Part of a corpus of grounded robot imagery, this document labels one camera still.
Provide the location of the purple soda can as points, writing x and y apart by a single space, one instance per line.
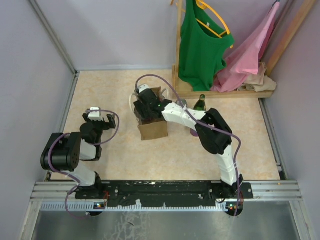
193 133

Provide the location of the green tank top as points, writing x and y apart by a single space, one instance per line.
201 54

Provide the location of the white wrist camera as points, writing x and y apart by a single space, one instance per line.
140 88
94 114

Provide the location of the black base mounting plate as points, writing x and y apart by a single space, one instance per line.
156 194

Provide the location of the burlap canvas tote bag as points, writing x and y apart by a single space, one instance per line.
149 129

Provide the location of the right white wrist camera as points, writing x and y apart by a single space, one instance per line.
140 88

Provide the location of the pink garment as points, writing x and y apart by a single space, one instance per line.
246 58

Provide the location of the wooden clothes rack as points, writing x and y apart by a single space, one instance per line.
185 90

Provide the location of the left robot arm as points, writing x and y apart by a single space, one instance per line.
65 153

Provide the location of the wooden plank leaning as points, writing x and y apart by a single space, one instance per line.
293 16

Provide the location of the beige crumpled cloth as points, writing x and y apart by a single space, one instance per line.
258 82

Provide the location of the green glass bottle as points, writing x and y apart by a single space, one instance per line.
201 104

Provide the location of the yellow clothes hanger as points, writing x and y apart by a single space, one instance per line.
210 19

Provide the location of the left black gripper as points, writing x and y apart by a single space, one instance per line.
111 118

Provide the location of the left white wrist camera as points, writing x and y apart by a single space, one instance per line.
94 114

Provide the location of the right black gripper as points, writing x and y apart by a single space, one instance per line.
139 107

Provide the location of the aluminium frame rail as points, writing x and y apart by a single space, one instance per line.
59 196

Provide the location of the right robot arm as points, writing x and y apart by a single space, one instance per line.
214 133

